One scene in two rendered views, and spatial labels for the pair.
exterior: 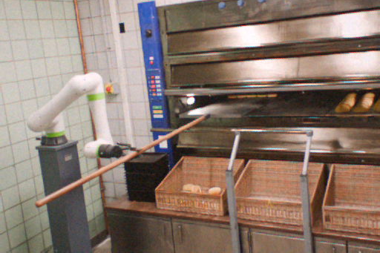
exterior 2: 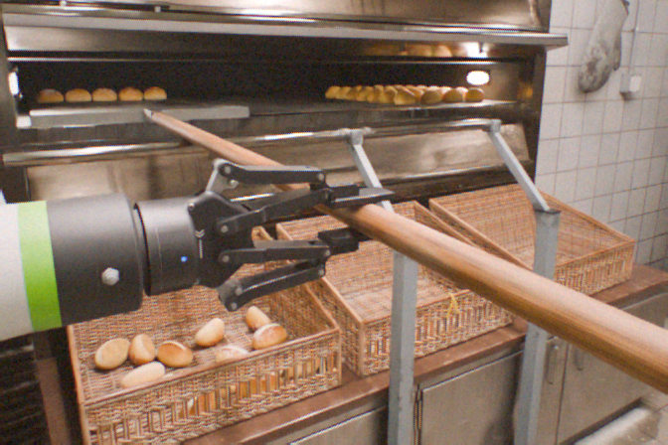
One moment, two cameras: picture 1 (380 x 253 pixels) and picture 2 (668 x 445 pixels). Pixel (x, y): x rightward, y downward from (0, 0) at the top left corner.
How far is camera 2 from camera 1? 2.49 m
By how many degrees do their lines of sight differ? 59
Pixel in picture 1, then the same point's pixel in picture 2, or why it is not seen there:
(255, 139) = not seen: hidden behind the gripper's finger
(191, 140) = not seen: hidden behind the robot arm
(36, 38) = not seen: outside the picture
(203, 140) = (136, 194)
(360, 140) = (460, 149)
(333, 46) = not seen: outside the picture
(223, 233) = (356, 431)
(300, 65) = not seen: outside the picture
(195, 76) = not seen: outside the picture
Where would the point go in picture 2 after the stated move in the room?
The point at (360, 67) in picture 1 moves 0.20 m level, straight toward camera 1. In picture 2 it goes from (474, 11) to (524, 6)
